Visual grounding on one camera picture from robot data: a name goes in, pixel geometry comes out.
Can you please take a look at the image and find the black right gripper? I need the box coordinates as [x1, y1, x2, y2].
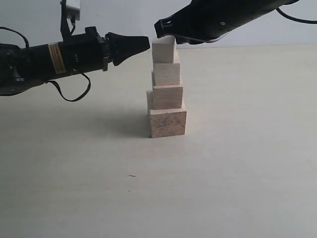
[154, 0, 235, 45]

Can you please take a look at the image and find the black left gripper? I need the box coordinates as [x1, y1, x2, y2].
[63, 26, 150, 74]

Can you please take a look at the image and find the small wooden cube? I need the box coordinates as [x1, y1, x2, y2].
[152, 36, 176, 63]

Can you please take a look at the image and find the medium wooden cube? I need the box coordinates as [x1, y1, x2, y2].
[153, 51, 181, 86]

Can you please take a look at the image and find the medium-large wooden cube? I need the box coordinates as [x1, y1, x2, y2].
[153, 84, 183, 110]

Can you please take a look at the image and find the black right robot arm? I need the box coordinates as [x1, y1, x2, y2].
[154, 0, 294, 45]

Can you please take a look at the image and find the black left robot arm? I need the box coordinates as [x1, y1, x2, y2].
[0, 27, 150, 96]

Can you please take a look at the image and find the large wooden cube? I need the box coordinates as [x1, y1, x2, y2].
[146, 90, 187, 138]

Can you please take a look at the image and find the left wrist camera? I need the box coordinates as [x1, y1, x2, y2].
[59, 0, 82, 42]

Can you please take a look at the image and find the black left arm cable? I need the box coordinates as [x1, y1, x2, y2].
[0, 26, 91, 102]

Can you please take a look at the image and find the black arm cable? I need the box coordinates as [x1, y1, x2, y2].
[0, 26, 91, 102]
[275, 7, 317, 25]

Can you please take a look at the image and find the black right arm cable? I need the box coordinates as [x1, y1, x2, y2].
[275, 7, 317, 25]

